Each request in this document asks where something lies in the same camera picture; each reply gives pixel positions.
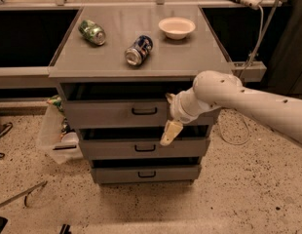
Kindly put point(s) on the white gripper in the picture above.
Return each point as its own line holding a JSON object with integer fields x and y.
{"x": 178, "y": 109}

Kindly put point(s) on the grey top drawer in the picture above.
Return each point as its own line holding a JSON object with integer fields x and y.
{"x": 99, "y": 114}

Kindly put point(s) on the grey drawer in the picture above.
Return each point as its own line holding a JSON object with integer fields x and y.
{"x": 145, "y": 174}
{"x": 95, "y": 150}
{"x": 99, "y": 114}

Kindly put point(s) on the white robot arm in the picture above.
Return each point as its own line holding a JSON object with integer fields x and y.
{"x": 212, "y": 90}

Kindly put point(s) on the grey bottom drawer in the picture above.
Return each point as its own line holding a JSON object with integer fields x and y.
{"x": 145, "y": 174}

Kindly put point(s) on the grey drawer cabinet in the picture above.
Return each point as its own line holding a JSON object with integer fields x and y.
{"x": 85, "y": 72}

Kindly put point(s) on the grey middle drawer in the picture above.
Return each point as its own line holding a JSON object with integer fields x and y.
{"x": 95, "y": 150}

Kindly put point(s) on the blue soda can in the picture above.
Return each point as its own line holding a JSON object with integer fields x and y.
{"x": 137, "y": 53}

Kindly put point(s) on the white bowl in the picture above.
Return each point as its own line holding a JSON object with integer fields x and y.
{"x": 177, "y": 28}

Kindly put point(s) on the green soda can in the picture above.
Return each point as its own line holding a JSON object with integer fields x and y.
{"x": 92, "y": 32}

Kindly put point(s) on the metal rod on floor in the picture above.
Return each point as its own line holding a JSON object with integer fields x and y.
{"x": 23, "y": 193}

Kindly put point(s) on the black object bottom edge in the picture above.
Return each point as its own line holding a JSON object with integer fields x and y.
{"x": 65, "y": 229}

